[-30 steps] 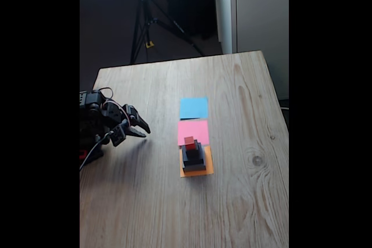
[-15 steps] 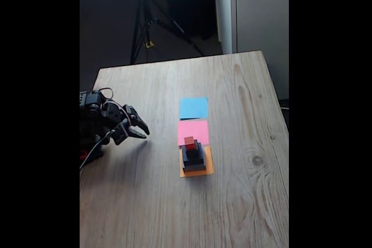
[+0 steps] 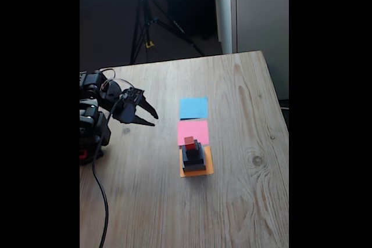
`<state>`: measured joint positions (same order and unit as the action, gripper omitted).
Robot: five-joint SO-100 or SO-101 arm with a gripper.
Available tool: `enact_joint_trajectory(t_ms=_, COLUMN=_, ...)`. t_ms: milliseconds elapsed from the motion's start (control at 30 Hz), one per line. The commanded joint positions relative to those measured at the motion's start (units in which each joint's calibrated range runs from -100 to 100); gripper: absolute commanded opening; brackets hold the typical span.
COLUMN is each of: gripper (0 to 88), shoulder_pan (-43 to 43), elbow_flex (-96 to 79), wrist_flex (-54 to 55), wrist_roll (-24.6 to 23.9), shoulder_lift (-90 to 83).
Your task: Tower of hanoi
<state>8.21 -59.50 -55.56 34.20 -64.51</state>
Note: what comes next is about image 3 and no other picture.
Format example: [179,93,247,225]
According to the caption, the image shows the blue paper sheet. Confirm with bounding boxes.
[179,96,209,120]

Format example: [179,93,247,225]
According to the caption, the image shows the pink paper sheet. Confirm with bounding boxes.
[177,120,210,147]

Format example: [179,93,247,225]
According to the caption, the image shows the small dark grey cube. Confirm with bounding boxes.
[185,140,199,159]

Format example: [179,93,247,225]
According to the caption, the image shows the medium black square block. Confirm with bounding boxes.
[182,142,205,166]

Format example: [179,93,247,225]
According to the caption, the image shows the large grey square block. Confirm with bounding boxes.
[181,154,208,173]

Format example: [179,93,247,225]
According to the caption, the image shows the red black table clamp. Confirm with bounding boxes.
[79,146,105,166]

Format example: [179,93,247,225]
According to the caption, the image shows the orange paper sheet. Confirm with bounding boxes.
[179,145,214,178]

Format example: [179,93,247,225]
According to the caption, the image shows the black tripod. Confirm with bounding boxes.
[129,0,206,65]

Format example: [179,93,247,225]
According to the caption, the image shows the white grey cabinet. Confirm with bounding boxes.
[213,0,289,100]

